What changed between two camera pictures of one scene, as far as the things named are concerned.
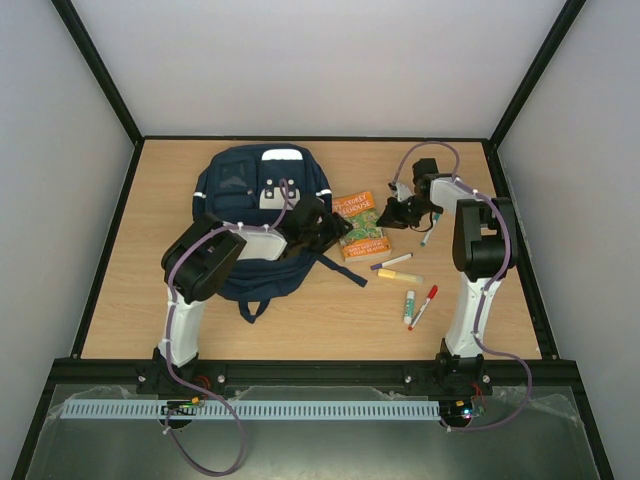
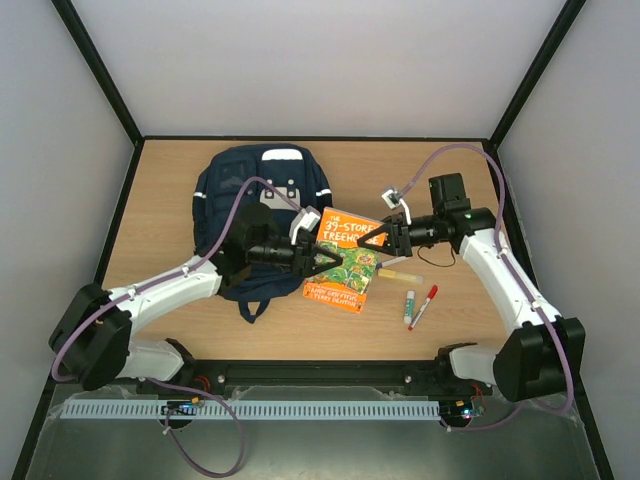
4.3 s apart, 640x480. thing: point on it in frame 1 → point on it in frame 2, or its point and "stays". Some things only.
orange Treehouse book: (364, 240) → (347, 284)
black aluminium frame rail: (312, 373) stays
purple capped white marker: (394, 260) stays
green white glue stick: (409, 311) stays
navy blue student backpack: (250, 190) stays
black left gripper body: (321, 238) → (260, 253)
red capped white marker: (430, 296) stays
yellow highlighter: (400, 275) stays
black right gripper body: (400, 211) → (400, 236)
